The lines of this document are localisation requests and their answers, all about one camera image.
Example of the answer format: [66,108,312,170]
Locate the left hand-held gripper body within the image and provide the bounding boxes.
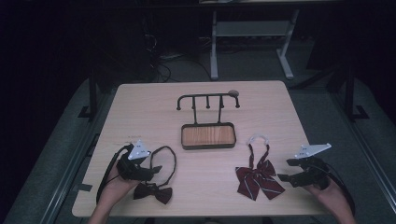
[117,139,154,182]

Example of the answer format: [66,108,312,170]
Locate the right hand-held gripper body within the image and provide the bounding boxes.
[293,143,332,190]

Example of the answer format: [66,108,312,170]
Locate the black bow tie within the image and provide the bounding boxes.
[133,145,177,205]

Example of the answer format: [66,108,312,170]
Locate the red striped bow tie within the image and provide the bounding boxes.
[234,133,286,202]

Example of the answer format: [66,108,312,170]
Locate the black rack with wooden tray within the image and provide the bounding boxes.
[176,92,241,151]

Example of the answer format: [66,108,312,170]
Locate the person's left hand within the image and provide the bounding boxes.
[98,160,139,208]

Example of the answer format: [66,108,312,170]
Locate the person's right hand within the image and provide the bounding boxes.
[306,180,348,216]

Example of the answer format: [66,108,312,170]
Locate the grey tape strip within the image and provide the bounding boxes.
[73,183,93,192]

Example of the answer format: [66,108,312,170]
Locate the black metal stand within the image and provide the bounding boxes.
[341,63,370,121]
[78,66,101,119]

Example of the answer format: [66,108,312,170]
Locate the grey power strip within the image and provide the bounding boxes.
[159,53,185,62]

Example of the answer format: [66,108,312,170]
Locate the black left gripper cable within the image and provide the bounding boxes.
[95,143,134,204]

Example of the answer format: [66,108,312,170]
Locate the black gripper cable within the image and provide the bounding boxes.
[95,143,134,204]
[314,160,357,217]

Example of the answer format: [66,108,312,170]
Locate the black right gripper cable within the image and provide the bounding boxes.
[314,160,357,217]

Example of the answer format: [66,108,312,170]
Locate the metal floor rail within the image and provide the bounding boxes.
[330,91,396,206]
[39,91,117,224]

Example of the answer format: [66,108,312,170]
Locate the black floor cables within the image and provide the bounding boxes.
[141,18,213,84]

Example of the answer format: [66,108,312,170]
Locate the white metal desk frame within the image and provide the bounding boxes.
[209,8,301,80]

